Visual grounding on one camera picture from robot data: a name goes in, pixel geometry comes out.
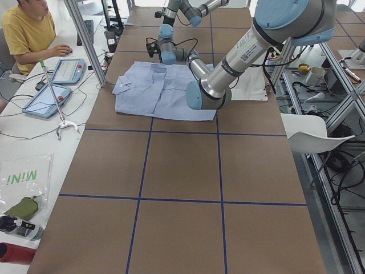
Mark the white camera stand pedestal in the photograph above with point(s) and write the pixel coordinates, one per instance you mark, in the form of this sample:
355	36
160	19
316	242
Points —
250	86

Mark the clear water bottle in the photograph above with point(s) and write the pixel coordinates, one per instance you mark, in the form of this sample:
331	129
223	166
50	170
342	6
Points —
23	229

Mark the reacher grabber stick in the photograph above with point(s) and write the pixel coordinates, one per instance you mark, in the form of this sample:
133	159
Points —
63	122

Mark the light blue striped shirt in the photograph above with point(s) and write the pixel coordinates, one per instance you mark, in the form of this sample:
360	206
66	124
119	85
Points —
157	90

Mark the red bottle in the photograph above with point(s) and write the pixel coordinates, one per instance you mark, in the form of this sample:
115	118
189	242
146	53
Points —
16	254

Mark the person in yellow shirt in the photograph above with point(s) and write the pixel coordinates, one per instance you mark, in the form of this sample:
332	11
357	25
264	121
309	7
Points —
29	30

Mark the near blue teach pendant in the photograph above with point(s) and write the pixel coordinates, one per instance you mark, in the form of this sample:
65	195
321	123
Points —
43	103

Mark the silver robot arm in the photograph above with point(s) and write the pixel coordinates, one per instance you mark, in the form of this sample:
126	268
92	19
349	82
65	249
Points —
193	14
304	22

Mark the far blue teach pendant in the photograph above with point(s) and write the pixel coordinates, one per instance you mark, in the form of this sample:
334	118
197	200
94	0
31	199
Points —
68	71

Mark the clear plastic bag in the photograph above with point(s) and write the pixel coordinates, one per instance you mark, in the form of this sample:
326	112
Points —
26	177

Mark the green cloth pouch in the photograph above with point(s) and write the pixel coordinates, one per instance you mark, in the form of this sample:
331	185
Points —
25	209

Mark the aluminium frame post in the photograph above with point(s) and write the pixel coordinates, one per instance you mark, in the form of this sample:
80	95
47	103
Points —
78	21

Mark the blue teach pendant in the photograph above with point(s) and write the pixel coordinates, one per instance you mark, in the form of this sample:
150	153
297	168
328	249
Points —
43	103
68	71

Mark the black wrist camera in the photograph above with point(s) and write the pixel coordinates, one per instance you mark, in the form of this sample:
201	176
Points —
152	46

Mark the white plastic chair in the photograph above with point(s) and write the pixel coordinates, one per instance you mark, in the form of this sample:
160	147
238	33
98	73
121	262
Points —
307	134

